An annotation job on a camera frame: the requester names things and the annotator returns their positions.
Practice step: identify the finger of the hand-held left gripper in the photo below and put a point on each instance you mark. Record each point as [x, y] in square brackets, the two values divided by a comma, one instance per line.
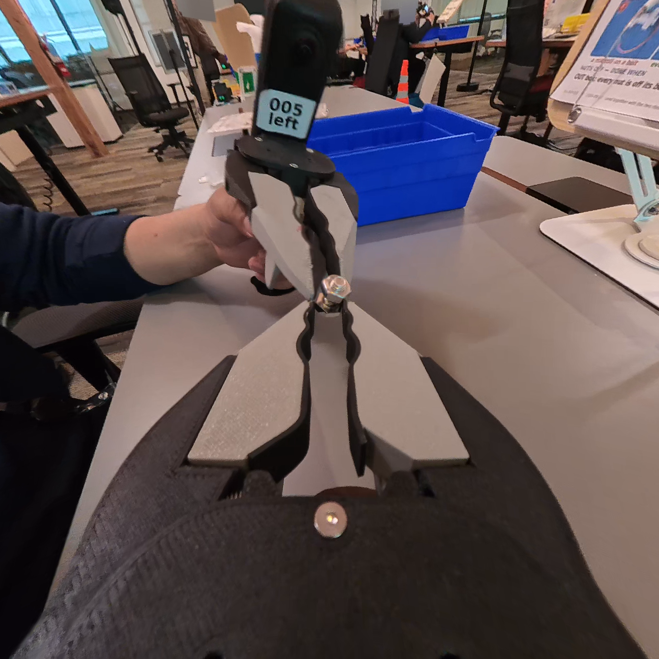
[280, 226]
[342, 221]

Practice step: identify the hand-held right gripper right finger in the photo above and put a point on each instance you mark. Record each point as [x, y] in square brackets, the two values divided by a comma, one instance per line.
[406, 406]

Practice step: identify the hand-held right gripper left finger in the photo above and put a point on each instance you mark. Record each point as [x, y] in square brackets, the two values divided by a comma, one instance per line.
[252, 406]

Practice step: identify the silver hex bolt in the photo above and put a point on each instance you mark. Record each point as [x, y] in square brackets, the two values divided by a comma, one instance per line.
[337, 283]

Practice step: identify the blue plastic bin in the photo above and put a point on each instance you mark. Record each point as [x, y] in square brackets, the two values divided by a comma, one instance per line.
[412, 175]

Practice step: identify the person's left forearm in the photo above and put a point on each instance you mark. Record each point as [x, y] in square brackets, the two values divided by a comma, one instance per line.
[103, 252]

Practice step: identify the person's left hand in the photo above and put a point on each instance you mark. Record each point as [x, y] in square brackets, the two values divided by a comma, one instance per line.
[231, 231]

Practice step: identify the tan cardboard sheet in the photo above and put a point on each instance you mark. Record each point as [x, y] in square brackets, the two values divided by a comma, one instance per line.
[234, 36]

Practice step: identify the clear plastic wrapper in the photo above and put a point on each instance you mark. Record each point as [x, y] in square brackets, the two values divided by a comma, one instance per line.
[208, 180]

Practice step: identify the black digital timer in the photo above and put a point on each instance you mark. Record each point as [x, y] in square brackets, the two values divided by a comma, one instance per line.
[225, 95]

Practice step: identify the printed paper sheet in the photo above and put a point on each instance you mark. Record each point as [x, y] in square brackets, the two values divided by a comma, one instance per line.
[231, 124]

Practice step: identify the orange traffic cone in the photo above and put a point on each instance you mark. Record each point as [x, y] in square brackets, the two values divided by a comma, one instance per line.
[402, 85]

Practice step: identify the small blue bin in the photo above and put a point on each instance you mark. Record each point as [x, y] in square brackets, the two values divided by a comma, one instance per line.
[448, 32]

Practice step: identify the black floor lamp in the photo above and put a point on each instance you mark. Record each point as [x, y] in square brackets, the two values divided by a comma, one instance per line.
[467, 86]

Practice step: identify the person's dark clothing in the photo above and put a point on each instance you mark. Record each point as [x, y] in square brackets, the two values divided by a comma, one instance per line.
[31, 489]

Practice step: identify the white tablet stand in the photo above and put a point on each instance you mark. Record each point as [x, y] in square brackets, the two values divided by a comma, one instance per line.
[582, 237]

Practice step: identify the printed instruction sheet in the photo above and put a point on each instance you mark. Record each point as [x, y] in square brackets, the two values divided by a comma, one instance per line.
[618, 67]

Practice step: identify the wooden post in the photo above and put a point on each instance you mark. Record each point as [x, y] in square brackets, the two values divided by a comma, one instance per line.
[56, 82]

